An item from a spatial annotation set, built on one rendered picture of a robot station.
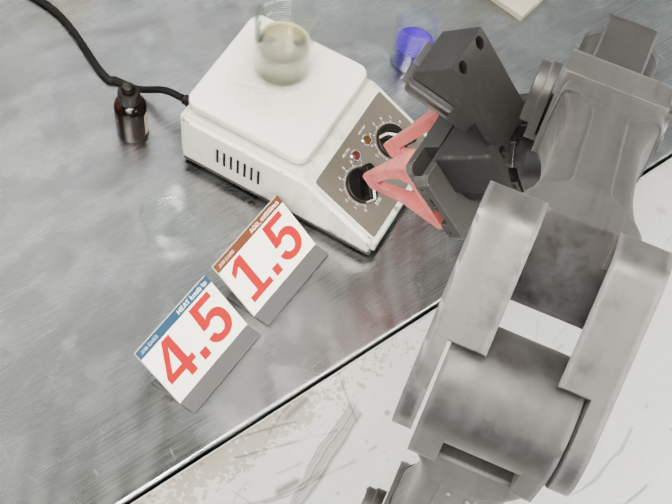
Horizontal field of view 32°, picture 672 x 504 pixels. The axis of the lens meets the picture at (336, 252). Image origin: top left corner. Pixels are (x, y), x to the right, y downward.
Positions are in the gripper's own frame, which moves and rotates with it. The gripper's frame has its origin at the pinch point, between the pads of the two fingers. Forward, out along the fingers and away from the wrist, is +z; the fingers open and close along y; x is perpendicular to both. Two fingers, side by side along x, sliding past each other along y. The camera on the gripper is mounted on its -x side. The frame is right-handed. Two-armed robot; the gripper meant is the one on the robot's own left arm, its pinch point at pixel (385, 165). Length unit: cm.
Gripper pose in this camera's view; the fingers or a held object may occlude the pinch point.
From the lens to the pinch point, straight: 92.7
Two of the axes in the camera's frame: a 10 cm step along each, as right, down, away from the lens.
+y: -4.9, 7.4, -4.6
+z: -7.1, -0.3, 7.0
